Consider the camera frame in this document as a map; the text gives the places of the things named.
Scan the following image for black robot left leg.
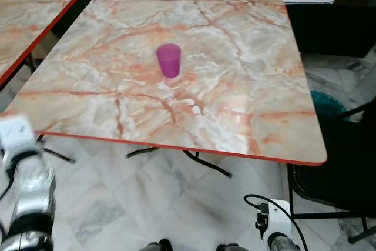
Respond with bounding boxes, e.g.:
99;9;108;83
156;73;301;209
140;239;173;251

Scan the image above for black metal-frame chair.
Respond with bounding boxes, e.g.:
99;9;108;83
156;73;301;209
287;99;376;245

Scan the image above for black robot right leg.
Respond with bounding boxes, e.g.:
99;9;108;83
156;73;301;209
216;243;249;251

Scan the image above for purple plastic cup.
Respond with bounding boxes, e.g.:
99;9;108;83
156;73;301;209
156;43;182;79

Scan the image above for black cabinet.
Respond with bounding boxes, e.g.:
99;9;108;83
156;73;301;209
284;0;376;59

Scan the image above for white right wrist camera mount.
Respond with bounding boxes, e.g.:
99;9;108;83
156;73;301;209
266;199;293;241

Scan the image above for black robot leg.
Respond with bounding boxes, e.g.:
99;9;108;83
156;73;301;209
216;243;249;251
140;239;173;251

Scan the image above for teal waste bin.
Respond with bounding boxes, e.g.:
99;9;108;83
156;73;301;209
310;90;348;121

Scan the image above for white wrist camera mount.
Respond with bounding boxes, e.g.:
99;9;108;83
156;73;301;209
0;116;42;159
266;199;293;241

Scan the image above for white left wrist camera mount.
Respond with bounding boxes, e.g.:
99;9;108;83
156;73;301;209
0;116;42;159

